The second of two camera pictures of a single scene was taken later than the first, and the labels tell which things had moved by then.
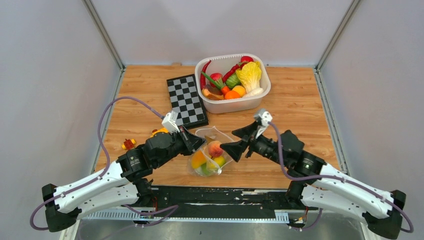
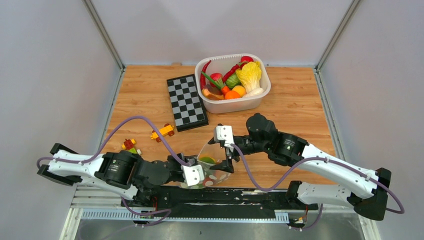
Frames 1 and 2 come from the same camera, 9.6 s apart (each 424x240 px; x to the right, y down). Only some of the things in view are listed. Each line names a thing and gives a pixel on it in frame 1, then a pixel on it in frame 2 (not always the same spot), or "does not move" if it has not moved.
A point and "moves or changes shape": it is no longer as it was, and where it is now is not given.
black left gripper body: (178, 146) → (176, 170)
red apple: (246, 58) does not move
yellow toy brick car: (162, 130) does not move
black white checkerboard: (186, 99) does not move
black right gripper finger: (235, 149) → (225, 165)
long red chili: (202, 77) does not move
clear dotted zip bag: (211, 159) moves or changes shape
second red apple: (214, 76) does not move
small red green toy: (128, 144) does not move
